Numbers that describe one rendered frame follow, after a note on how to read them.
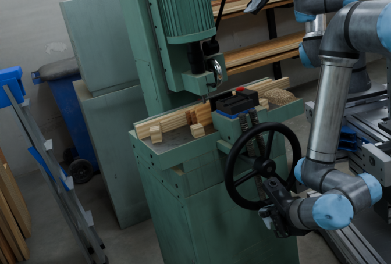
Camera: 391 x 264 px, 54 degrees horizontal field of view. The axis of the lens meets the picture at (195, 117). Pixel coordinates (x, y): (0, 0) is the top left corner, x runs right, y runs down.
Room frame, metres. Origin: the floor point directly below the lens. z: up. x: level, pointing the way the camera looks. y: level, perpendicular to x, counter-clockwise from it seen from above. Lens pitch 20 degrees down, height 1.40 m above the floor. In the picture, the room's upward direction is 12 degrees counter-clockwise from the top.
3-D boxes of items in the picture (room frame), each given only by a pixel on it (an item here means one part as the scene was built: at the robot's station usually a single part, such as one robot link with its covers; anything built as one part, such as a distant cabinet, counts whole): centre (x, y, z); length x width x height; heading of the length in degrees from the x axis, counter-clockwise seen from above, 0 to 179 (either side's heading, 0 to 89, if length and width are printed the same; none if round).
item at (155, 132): (1.24, 0.15, 0.92); 0.04 x 0.04 x 0.05; 89
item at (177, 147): (1.29, -0.11, 0.87); 0.61 x 0.30 x 0.06; 113
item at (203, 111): (1.31, -0.08, 0.94); 0.17 x 0.02 x 0.07; 113
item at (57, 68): (3.14, 0.90, 0.48); 0.64 x 0.54 x 0.97; 110
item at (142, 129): (1.40, -0.06, 0.93); 0.60 x 0.02 x 0.05; 113
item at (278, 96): (1.40, -0.33, 0.92); 0.14 x 0.09 x 0.04; 23
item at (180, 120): (1.42, -0.14, 0.92); 0.58 x 0.02 x 0.04; 113
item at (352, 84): (1.58, -0.70, 0.87); 0.15 x 0.15 x 0.10
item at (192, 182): (1.49, 0.00, 0.76); 0.57 x 0.45 x 0.09; 23
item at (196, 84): (1.40, -0.04, 1.03); 0.14 x 0.07 x 0.09; 23
